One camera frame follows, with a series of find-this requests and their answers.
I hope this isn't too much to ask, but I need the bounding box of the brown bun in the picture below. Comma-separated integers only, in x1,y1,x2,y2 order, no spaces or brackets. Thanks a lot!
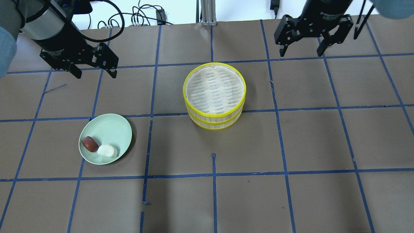
81,136,99,152

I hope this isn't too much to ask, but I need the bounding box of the yellow steamer layer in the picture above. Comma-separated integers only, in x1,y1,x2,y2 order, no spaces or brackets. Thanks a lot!
187,106,243,131
182,62,247,118

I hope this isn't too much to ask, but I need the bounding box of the aluminium frame post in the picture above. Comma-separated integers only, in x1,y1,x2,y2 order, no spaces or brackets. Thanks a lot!
196,0,217,27

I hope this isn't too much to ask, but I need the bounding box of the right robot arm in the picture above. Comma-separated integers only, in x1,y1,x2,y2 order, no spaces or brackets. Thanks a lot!
274,0,414,57

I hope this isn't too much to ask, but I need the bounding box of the yellow top steamer layer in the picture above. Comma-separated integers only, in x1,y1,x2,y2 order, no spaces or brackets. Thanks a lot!
182,62,247,118

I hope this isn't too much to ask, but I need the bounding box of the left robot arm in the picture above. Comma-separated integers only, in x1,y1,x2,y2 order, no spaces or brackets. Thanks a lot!
0,0,125,79

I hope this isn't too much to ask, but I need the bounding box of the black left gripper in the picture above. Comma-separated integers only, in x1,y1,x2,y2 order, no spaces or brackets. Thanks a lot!
40,43,119,79

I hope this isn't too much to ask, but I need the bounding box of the yellow bottom steamer layer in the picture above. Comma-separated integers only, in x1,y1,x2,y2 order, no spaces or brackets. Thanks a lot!
187,106,243,131

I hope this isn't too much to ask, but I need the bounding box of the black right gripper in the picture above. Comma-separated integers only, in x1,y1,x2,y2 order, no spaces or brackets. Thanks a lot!
274,15,354,57

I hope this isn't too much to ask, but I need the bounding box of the white bun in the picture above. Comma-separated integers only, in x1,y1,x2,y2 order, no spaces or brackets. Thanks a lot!
97,144,118,158

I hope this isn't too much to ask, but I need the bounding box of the black power adapter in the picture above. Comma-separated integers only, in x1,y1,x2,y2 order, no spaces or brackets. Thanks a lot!
156,9,167,25

